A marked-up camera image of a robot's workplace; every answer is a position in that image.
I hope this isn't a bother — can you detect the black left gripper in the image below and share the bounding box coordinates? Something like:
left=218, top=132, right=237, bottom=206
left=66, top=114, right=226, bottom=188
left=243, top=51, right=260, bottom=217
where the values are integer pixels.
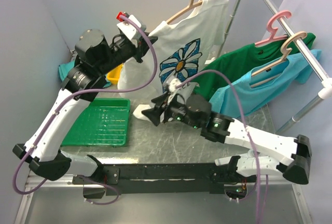
left=96, top=31, right=158, bottom=75

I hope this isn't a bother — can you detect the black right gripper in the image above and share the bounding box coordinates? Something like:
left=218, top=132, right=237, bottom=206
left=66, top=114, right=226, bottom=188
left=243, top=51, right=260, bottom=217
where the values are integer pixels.
left=141, top=91, right=201, bottom=129

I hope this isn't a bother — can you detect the white daisy print t-shirt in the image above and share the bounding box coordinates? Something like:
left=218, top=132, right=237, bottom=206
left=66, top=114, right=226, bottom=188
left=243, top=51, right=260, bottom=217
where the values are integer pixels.
left=117, top=0, right=230, bottom=121

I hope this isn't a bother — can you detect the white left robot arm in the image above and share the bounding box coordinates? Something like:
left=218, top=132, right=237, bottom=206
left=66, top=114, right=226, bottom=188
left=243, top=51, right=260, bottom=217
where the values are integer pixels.
left=12, top=29, right=158, bottom=184

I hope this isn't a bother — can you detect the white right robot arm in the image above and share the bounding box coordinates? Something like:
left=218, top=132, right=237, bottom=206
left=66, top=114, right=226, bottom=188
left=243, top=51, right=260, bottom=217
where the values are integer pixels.
left=142, top=94, right=312, bottom=185

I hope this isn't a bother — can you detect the green t-shirt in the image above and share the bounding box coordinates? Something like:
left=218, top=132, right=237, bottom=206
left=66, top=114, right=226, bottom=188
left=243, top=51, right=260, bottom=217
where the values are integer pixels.
left=191, top=32, right=317, bottom=100

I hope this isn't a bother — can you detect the teal folded t-shirt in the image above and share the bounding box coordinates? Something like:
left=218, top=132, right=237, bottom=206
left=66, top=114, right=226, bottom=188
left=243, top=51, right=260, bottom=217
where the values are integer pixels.
left=58, top=55, right=112, bottom=89

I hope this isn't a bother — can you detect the light blue t-shirt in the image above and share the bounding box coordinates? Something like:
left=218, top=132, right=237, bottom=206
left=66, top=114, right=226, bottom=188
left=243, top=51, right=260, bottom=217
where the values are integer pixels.
left=209, top=53, right=313, bottom=118

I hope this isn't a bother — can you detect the pink hanger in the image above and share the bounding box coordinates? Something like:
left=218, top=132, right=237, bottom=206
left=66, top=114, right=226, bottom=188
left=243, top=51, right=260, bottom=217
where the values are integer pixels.
left=255, top=10, right=292, bottom=47

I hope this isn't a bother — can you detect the beige hanger with shirt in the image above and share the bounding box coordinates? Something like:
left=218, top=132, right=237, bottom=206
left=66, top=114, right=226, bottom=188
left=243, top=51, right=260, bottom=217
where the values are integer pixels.
left=252, top=31, right=307, bottom=77

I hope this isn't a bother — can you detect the yellow plastic tray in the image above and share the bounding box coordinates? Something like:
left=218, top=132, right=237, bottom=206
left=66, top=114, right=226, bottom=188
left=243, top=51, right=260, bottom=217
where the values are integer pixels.
left=106, top=64, right=123, bottom=85

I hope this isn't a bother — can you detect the green plastic tray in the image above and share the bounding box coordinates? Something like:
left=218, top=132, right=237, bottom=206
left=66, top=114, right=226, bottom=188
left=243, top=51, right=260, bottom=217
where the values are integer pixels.
left=62, top=98, right=130, bottom=147

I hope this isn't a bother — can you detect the black base beam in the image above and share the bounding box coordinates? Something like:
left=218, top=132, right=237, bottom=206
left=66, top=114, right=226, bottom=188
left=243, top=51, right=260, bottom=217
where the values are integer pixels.
left=72, top=163, right=260, bottom=199

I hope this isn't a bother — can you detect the metal clothes rack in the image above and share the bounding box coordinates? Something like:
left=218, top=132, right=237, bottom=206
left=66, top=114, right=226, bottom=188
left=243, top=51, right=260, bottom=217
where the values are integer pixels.
left=206, top=0, right=332, bottom=167

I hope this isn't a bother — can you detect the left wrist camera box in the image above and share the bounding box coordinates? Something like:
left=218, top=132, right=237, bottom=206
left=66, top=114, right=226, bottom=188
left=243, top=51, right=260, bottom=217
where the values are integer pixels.
left=116, top=11, right=146, bottom=40

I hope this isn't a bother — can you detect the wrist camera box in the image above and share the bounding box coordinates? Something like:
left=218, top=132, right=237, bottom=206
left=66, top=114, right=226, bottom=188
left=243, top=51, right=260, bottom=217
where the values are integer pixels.
left=166, top=77, right=181, bottom=102
left=116, top=11, right=146, bottom=40

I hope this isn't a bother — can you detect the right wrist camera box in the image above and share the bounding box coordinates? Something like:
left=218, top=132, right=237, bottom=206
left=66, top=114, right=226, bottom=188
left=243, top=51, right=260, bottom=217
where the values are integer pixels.
left=166, top=77, right=181, bottom=102

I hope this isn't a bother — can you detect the aluminium rail frame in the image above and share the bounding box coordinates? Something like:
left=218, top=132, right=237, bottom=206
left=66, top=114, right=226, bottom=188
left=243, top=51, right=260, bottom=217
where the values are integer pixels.
left=15, top=49, right=312, bottom=224

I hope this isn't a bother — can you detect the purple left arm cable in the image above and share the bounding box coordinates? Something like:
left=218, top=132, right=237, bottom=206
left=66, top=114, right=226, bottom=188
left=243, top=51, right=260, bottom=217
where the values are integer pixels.
left=12, top=19, right=158, bottom=194

